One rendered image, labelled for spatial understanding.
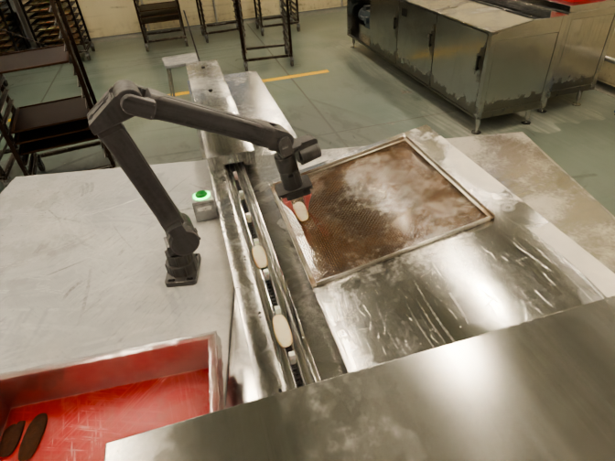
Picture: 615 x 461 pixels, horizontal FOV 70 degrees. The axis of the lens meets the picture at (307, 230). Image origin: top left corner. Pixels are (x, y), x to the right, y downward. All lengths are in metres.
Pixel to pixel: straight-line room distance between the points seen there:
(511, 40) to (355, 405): 3.50
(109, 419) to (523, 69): 3.59
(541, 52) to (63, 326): 3.61
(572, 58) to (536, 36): 0.62
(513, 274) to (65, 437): 1.00
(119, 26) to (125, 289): 7.10
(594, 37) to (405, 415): 4.24
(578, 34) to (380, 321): 3.66
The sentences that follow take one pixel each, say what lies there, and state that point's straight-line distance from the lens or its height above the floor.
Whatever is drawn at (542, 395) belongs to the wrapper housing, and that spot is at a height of 1.30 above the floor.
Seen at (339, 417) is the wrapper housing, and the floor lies 1.30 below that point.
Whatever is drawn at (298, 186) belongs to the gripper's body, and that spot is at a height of 1.01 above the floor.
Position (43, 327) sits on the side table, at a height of 0.82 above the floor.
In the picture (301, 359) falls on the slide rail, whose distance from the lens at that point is 1.00.
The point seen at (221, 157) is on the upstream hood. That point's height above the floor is 0.91.
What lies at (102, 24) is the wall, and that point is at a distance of 8.23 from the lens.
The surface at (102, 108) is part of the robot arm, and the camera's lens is 1.04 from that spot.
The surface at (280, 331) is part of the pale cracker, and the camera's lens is 1.04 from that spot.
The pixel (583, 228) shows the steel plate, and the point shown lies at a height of 0.82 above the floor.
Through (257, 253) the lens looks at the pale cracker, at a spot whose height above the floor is 0.86.
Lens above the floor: 1.66
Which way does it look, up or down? 37 degrees down
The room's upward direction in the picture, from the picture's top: 4 degrees counter-clockwise
